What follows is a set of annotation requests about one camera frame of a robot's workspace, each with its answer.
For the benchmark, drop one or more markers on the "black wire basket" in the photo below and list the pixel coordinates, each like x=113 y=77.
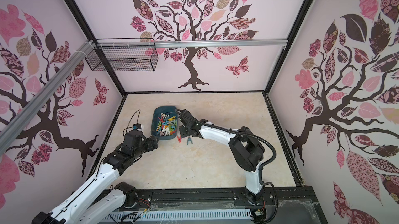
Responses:
x=124 y=54

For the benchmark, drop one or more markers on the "aluminium rail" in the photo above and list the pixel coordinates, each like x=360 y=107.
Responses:
x=194 y=44
x=17 y=124

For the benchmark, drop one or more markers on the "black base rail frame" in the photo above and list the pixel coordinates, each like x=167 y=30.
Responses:
x=279 y=205

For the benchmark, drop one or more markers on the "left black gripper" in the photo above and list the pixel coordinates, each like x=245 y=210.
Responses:
x=153 y=143

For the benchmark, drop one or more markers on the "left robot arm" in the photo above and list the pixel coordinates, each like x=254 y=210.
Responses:
x=84 y=205

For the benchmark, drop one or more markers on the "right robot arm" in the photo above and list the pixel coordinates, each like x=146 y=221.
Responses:
x=247 y=151

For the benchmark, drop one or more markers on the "white slotted cable duct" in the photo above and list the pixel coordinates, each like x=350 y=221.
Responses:
x=177 y=216

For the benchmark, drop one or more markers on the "dark teal clothespin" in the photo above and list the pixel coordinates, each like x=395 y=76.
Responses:
x=189 y=141

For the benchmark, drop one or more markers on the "dark teal storage box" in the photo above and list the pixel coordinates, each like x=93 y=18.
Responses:
x=161 y=128

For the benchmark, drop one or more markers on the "back aluminium rail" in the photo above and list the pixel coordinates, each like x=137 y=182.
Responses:
x=194 y=44

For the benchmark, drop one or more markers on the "left aluminium rail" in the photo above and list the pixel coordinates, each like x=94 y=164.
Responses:
x=17 y=124

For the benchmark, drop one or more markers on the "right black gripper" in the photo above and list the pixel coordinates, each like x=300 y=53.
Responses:
x=184 y=129

